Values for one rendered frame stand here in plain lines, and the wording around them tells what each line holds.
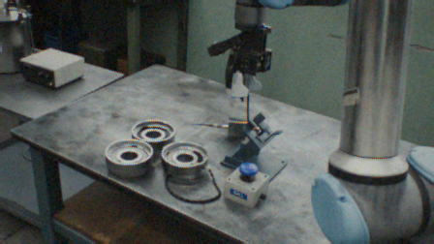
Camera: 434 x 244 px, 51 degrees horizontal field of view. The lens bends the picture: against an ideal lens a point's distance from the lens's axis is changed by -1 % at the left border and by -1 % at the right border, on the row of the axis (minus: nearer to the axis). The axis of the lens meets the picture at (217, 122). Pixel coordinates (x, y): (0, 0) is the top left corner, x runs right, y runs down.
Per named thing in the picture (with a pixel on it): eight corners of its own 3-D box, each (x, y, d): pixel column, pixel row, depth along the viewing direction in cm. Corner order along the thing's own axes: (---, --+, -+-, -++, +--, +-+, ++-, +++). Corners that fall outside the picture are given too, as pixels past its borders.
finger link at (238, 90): (241, 112, 113) (248, 76, 111) (222, 106, 116) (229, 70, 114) (248, 111, 116) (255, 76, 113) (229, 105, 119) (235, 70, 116)
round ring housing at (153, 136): (124, 140, 115) (124, 126, 113) (161, 130, 120) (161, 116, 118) (144, 161, 107) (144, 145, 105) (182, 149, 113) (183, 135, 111)
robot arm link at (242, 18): (229, 4, 108) (247, 0, 114) (228, 23, 110) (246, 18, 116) (256, 9, 104) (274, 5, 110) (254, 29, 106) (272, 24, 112)
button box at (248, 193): (222, 198, 97) (224, 178, 95) (238, 181, 103) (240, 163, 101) (257, 212, 94) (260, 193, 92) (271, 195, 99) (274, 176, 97)
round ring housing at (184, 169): (153, 174, 103) (153, 159, 101) (173, 152, 112) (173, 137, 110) (197, 187, 100) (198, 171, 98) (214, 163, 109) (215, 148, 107)
